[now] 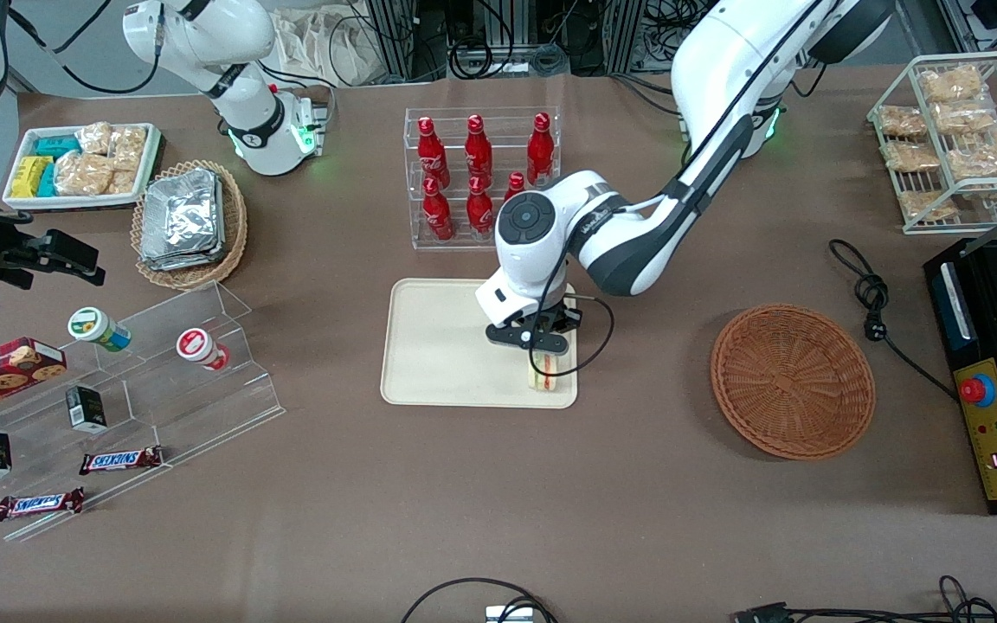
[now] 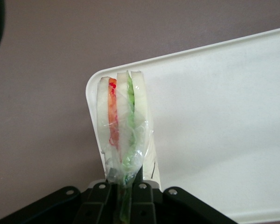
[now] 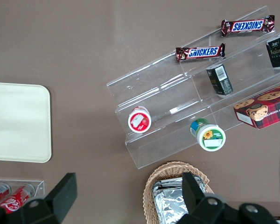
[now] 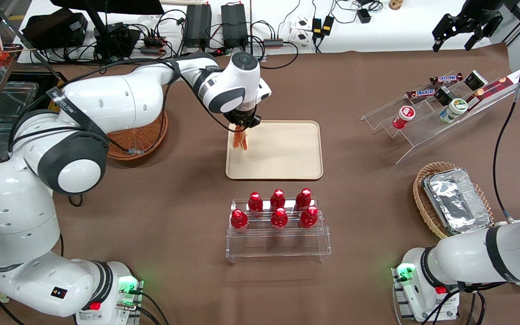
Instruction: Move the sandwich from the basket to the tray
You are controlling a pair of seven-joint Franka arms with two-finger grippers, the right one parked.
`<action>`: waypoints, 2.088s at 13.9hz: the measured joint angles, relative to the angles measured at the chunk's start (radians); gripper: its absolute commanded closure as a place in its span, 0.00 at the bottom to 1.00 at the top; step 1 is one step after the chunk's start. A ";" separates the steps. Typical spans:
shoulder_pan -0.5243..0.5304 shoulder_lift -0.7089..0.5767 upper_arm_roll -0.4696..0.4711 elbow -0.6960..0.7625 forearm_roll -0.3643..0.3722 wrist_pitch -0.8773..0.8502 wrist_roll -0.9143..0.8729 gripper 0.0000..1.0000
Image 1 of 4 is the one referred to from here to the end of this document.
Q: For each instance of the oval tan wicker basket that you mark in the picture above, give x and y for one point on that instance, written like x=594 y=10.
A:
x=234 y=229

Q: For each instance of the red cola bottle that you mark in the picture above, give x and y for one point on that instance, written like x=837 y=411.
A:
x=478 y=151
x=540 y=151
x=514 y=186
x=438 y=216
x=480 y=215
x=431 y=151

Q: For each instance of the clear acrylic step shelf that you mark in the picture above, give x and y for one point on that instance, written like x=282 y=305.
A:
x=204 y=415

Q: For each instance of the clear rice cracker packet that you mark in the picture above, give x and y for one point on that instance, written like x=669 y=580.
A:
x=128 y=147
x=83 y=175
x=93 y=138
x=123 y=182

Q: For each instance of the yellow snack packet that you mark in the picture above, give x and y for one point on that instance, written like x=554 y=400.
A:
x=29 y=176

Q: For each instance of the green lid white cup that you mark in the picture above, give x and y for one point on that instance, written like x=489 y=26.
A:
x=92 y=326

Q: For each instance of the black machine yellow control panel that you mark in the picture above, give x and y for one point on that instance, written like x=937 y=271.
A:
x=996 y=450

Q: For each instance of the bagged fried snack packet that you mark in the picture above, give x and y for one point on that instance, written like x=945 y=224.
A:
x=950 y=84
x=983 y=157
x=901 y=122
x=927 y=205
x=910 y=157
x=964 y=117

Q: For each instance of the beige cloth bag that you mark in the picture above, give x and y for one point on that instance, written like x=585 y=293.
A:
x=317 y=48

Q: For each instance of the clear acrylic bottle rack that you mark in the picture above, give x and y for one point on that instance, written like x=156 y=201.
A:
x=455 y=247

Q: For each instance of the beige plastic serving tray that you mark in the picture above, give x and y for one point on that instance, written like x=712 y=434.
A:
x=438 y=346

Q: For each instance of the small white device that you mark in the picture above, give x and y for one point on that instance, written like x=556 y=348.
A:
x=509 y=615

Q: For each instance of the aluminium frame post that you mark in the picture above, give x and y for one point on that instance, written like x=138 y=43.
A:
x=628 y=35
x=395 y=39

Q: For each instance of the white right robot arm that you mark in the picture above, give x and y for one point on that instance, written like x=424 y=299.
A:
x=204 y=35

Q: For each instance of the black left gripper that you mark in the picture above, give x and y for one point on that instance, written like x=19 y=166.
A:
x=561 y=320

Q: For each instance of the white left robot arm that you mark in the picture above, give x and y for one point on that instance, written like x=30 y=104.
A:
x=723 y=52

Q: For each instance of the brown Snickers bar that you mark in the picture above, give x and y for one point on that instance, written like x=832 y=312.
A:
x=122 y=460
x=40 y=504

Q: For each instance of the teal snack packet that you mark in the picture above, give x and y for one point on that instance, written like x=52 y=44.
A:
x=55 y=146
x=48 y=180

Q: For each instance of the triangular sandwich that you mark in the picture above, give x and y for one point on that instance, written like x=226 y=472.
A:
x=544 y=379

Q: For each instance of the red lid white cup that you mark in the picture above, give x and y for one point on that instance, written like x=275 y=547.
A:
x=197 y=346

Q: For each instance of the white rectangular snack tray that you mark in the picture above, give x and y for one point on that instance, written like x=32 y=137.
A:
x=74 y=202

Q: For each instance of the silver foil packet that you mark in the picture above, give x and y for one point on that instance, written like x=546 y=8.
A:
x=220 y=251
x=180 y=216

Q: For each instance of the round brown wicker basket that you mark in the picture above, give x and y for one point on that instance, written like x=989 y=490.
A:
x=793 y=381

